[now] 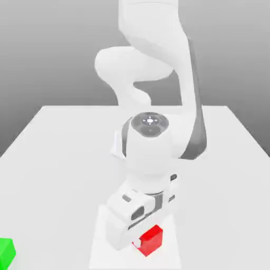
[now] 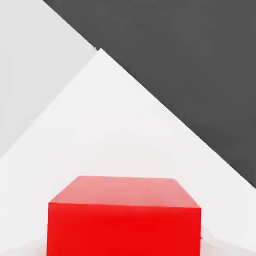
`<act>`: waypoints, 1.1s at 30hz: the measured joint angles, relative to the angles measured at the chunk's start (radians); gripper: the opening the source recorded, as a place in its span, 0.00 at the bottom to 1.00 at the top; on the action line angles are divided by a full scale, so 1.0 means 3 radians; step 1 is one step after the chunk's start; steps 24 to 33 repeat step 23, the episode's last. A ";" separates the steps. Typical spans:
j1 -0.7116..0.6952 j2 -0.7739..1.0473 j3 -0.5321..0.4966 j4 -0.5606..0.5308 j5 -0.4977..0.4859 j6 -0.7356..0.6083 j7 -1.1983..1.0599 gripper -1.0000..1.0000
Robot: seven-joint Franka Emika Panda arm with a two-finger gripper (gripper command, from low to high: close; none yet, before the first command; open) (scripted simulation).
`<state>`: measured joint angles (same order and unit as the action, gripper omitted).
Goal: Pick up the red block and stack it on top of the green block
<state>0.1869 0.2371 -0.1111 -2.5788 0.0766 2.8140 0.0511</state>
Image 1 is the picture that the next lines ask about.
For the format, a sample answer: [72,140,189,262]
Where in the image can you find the small red cube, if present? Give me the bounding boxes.
[132,224,163,257]

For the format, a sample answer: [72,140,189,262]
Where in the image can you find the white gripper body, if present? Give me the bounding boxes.
[105,195,178,252]

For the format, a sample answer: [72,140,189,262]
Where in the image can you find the small green cube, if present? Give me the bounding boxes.
[0,237,17,270]

